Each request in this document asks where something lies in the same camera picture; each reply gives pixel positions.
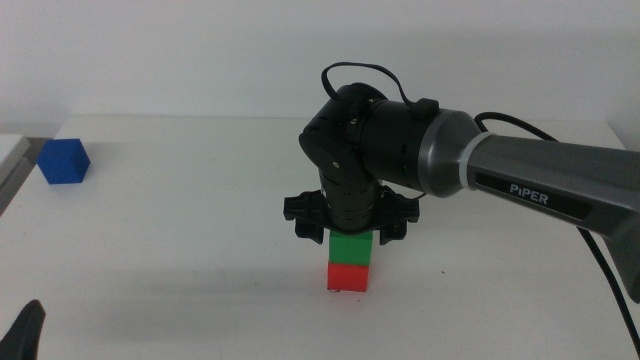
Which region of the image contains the green cube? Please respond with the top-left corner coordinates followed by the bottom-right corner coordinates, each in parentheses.
top-left (328, 229), bottom-right (375, 267)

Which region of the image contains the red cube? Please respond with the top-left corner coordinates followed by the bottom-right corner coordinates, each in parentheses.
top-left (326, 262), bottom-right (371, 293)

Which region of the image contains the blue cube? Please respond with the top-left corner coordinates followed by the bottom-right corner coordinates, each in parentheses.
top-left (36, 138), bottom-right (92, 186)

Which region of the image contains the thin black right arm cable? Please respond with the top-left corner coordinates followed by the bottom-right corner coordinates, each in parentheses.
top-left (320, 61), bottom-right (441, 117)

